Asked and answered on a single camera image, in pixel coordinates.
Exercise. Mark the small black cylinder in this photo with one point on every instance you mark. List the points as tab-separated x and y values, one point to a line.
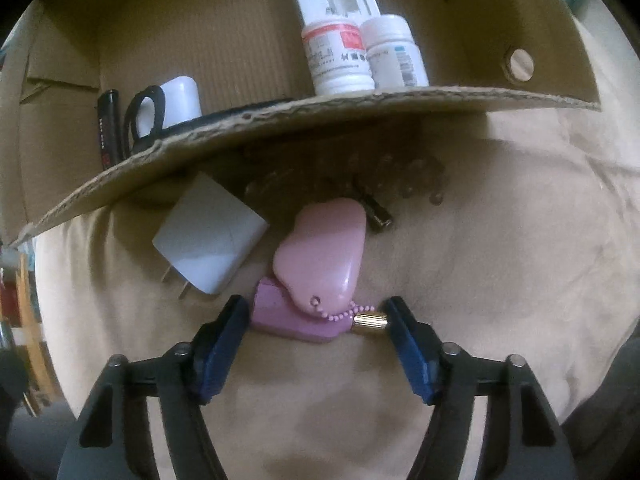
377	215

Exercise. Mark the white pill bottle blue label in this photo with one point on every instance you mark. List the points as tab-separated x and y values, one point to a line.
395	55

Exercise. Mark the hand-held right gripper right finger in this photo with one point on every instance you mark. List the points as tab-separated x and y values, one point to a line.
412	355

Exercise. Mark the black tube red print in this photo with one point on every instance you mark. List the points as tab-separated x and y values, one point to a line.
107	130

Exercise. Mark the white power adapter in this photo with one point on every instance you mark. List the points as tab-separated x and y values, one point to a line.
210	240

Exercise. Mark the person's grey pants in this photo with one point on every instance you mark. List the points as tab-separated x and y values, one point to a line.
610	410

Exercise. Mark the brown translucent hair claw clip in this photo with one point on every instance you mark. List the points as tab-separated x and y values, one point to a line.
350	172

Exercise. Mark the purple lipstick gold cap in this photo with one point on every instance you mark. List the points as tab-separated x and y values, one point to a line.
290	317

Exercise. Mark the pink heart-shaped case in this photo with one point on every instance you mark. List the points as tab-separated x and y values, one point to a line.
320	255

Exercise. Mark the brown cardboard box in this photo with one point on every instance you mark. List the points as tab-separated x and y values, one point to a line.
225	35

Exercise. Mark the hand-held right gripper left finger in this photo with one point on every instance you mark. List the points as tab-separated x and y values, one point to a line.
220	350

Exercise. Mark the black flashlight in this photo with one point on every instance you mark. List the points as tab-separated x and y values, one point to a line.
235	110

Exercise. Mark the white pill bottle red label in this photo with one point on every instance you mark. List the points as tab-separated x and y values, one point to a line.
335	60

